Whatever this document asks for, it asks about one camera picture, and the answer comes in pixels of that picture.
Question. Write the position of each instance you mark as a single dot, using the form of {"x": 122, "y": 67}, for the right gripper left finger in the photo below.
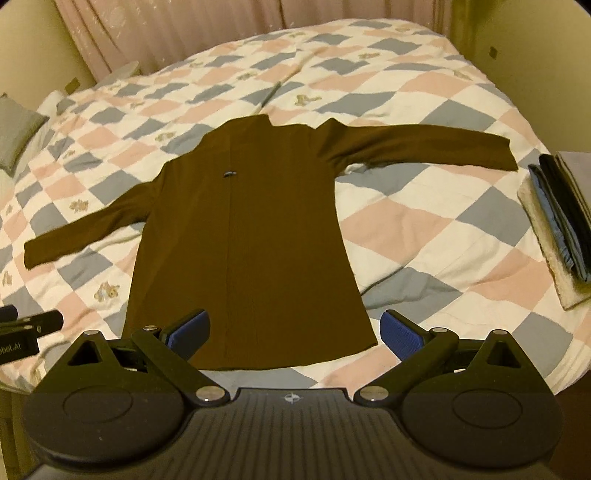
{"x": 168, "y": 351}

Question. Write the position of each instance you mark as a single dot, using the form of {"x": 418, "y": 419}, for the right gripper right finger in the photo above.
{"x": 423, "y": 354}

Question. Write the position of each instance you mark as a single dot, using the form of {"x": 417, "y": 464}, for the brown long-sleeve garment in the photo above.
{"x": 244, "y": 228}

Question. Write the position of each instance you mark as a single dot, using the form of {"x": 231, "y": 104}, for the cream fleece folded towel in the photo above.
{"x": 571, "y": 291}

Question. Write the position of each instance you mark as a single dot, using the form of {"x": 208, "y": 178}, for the blue folded jeans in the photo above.
{"x": 565, "y": 202}

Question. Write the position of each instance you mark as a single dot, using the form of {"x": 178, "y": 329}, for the grey pillow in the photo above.
{"x": 18, "y": 126}

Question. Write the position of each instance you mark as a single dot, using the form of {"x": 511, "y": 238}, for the white headboard pillow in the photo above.
{"x": 49, "y": 105}

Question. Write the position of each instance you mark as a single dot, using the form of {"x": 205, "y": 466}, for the pink curtain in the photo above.
{"x": 156, "y": 33}

